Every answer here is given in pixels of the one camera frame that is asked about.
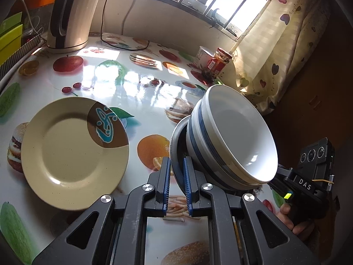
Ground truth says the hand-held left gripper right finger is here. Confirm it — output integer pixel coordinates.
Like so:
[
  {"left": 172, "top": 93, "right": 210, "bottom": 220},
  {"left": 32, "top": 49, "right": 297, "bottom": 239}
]
[{"left": 183, "top": 157, "right": 322, "bottom": 265}]

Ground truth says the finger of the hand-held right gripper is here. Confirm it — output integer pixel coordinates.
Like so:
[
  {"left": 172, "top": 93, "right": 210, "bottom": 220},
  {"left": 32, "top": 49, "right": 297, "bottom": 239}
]
[{"left": 276, "top": 164, "right": 293, "bottom": 183}]

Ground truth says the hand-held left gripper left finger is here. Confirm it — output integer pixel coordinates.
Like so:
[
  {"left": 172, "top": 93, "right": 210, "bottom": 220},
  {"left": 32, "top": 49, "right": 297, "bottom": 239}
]
[{"left": 32, "top": 157, "right": 172, "bottom": 265}]

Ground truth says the stainless steel bowl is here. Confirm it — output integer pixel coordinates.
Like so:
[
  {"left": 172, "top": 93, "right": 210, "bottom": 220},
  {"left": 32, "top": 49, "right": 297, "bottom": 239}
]
[{"left": 169, "top": 116, "right": 249, "bottom": 198}]

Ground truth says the white bowl with blue band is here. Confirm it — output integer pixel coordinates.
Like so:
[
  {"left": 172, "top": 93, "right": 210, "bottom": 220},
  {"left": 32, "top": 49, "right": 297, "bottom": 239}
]
[
  {"left": 186, "top": 108, "right": 265, "bottom": 191},
  {"left": 197, "top": 85, "right": 278, "bottom": 185}
]

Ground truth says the cream plate with brown emblem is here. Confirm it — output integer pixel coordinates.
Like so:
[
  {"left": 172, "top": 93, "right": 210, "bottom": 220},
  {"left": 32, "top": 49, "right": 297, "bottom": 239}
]
[{"left": 21, "top": 97, "right": 130, "bottom": 211}]

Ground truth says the person's right hand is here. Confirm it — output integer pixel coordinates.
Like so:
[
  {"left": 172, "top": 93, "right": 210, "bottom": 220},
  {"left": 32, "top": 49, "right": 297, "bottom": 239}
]
[{"left": 276, "top": 203, "right": 315, "bottom": 241}]

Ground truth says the red-labelled glass jar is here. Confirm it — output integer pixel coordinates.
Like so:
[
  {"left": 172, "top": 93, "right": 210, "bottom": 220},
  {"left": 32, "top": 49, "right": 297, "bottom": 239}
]
[{"left": 206, "top": 47, "right": 233, "bottom": 75}]

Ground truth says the cream heart-patterned curtain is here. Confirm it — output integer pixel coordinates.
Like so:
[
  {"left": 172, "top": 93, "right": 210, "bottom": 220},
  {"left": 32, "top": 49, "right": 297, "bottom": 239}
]
[{"left": 226, "top": 0, "right": 331, "bottom": 114}]

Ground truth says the black window latch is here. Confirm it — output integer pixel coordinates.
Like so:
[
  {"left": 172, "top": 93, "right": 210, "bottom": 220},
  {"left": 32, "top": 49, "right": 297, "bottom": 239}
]
[{"left": 208, "top": 8, "right": 220, "bottom": 28}]

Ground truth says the cream and black electric kettle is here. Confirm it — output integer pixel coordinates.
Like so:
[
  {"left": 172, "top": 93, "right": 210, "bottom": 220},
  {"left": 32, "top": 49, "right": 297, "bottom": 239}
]
[{"left": 46, "top": 0, "right": 100, "bottom": 54}]

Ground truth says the striped grey tray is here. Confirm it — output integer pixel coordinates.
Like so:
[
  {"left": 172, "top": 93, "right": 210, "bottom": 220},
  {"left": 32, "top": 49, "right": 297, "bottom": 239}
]
[{"left": 0, "top": 33, "right": 42, "bottom": 80}]

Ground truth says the green cardboard box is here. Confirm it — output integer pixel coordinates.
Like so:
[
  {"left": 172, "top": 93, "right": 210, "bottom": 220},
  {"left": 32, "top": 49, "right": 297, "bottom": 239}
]
[
  {"left": 0, "top": 25, "right": 24, "bottom": 53},
  {"left": 0, "top": 41, "right": 23, "bottom": 67},
  {"left": 0, "top": 12, "right": 23, "bottom": 35}
]

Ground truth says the grey power cable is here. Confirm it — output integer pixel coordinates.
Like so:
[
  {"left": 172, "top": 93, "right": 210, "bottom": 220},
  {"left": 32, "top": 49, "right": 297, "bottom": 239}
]
[{"left": 122, "top": 0, "right": 138, "bottom": 36}]

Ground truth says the black power cable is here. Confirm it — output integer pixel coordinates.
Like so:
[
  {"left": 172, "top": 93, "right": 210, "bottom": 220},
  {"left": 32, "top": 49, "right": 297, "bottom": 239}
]
[{"left": 100, "top": 0, "right": 152, "bottom": 51}]

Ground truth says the white cable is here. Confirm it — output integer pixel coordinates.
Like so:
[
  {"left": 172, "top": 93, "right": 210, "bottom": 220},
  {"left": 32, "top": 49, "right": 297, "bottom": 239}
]
[{"left": 19, "top": 0, "right": 42, "bottom": 35}]

